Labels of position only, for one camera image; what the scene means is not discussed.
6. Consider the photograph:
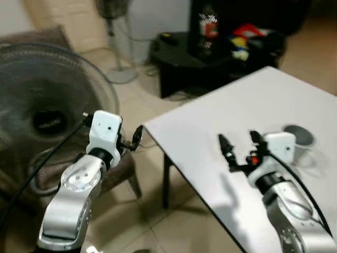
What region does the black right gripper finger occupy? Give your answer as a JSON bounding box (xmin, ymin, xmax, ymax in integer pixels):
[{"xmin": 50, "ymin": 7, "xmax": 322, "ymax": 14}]
[
  {"xmin": 249, "ymin": 130, "xmax": 269, "ymax": 157},
  {"xmin": 218, "ymin": 134, "xmax": 236, "ymax": 169}
]

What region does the grey white cup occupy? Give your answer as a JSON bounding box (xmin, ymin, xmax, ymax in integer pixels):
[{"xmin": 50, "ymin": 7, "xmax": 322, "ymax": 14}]
[{"xmin": 282, "ymin": 124, "xmax": 316, "ymax": 162}]

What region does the black table leg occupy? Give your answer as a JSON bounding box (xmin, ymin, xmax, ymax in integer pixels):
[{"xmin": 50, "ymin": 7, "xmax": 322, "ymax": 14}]
[{"xmin": 162, "ymin": 154, "xmax": 172, "ymax": 209}]

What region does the black low coffee table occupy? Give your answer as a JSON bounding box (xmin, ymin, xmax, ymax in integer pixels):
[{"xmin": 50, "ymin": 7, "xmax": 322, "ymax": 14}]
[{"xmin": 148, "ymin": 31, "xmax": 288, "ymax": 99}]

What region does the large black floor fan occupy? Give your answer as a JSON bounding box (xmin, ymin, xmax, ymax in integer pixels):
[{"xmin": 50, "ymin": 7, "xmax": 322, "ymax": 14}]
[{"xmin": 0, "ymin": 42, "xmax": 121, "ymax": 197}]

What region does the colourful snack bag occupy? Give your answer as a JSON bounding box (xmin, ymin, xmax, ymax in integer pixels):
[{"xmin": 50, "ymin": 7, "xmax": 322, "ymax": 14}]
[{"xmin": 229, "ymin": 23, "xmax": 275, "ymax": 62}]

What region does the dark cola bottle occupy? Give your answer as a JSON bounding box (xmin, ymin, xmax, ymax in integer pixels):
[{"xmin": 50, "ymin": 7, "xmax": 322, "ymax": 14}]
[{"xmin": 197, "ymin": 4, "xmax": 220, "ymax": 56}]

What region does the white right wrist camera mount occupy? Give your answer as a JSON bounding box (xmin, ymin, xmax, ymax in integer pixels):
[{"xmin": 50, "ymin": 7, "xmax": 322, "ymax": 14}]
[{"xmin": 261, "ymin": 131, "xmax": 297, "ymax": 170}]

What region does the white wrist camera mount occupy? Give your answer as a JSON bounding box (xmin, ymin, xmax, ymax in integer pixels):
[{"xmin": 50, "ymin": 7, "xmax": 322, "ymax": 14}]
[
  {"xmin": 86, "ymin": 110, "xmax": 124, "ymax": 157},
  {"xmin": 261, "ymin": 131, "xmax": 297, "ymax": 170}
]

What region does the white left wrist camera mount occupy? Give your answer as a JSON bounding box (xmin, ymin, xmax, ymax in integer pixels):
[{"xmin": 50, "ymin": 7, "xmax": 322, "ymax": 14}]
[{"xmin": 86, "ymin": 110, "xmax": 124, "ymax": 157}]

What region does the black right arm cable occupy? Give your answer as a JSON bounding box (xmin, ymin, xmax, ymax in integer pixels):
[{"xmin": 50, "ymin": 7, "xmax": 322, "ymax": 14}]
[{"xmin": 265, "ymin": 150, "xmax": 333, "ymax": 239}]

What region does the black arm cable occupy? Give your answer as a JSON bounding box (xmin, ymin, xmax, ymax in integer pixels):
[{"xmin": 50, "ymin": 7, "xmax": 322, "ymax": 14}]
[
  {"xmin": 265, "ymin": 150, "xmax": 333, "ymax": 239},
  {"xmin": 0, "ymin": 112, "xmax": 91, "ymax": 232}
]

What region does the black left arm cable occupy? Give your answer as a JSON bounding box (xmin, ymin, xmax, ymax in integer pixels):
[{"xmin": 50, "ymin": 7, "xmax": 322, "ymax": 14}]
[{"xmin": 0, "ymin": 112, "xmax": 91, "ymax": 232}]

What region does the grey pedestal fan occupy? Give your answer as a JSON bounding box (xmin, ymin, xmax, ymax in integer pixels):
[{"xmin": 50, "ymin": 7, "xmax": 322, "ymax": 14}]
[{"xmin": 95, "ymin": 0, "xmax": 141, "ymax": 85}]

